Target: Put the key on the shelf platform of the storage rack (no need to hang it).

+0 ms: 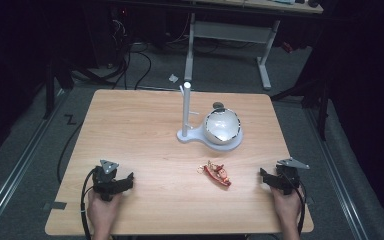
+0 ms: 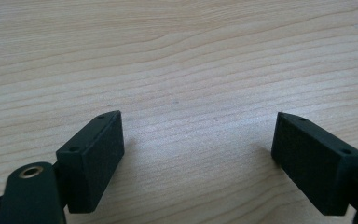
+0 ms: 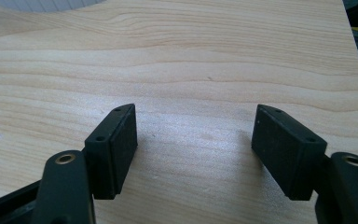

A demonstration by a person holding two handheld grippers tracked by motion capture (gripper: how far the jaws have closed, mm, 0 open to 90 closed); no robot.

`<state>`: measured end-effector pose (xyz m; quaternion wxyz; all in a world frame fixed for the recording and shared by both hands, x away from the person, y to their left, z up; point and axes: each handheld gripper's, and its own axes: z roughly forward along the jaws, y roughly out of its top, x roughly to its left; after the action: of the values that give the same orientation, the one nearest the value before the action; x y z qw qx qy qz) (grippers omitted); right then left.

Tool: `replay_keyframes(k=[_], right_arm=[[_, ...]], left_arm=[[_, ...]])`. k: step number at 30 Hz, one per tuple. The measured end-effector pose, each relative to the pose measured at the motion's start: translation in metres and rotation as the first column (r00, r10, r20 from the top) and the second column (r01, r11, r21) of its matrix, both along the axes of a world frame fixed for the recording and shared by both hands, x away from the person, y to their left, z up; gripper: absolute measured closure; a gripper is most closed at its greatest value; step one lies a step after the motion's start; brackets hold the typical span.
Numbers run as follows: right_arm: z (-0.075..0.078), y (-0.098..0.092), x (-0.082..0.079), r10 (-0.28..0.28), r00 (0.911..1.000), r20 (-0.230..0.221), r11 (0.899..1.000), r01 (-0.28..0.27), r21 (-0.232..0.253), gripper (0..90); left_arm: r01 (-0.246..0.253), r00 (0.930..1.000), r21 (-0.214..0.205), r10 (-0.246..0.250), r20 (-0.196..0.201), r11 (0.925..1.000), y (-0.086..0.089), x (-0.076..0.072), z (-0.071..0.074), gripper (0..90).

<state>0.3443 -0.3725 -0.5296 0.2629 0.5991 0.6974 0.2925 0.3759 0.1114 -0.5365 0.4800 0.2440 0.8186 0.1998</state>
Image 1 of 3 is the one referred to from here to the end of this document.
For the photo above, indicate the grey metal floor rail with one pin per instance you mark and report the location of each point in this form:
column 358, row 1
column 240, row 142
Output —
column 336, row 173
column 16, row 166

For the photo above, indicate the black metal stand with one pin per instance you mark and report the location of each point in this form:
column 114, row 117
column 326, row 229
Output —
column 320, row 100
column 50, row 86

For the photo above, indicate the grey tape strip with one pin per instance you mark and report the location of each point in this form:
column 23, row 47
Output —
column 56, row 205

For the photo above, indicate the white round bowl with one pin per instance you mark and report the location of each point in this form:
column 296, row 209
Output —
column 221, row 126

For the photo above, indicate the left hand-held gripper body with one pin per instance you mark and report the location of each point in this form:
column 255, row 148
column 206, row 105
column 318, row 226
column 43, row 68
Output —
column 104, row 181

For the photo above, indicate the white metal desk frame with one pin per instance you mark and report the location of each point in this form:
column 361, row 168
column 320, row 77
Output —
column 230, row 31

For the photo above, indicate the wooden desk top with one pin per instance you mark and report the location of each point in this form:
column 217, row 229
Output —
column 280, row 5

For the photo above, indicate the small dark round object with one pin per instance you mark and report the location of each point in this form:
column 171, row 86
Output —
column 218, row 105

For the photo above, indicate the white stand with pole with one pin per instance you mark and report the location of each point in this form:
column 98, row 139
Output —
column 186, row 110

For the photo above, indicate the person's left hand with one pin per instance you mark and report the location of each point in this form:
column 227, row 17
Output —
column 102, row 210

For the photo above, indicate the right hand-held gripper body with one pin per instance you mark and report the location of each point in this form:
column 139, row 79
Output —
column 287, row 178

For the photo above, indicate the crumpled white paper scrap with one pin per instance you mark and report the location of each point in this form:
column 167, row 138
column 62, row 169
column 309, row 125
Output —
column 173, row 78

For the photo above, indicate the person's right hand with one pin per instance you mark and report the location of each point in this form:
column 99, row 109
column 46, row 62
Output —
column 288, row 206

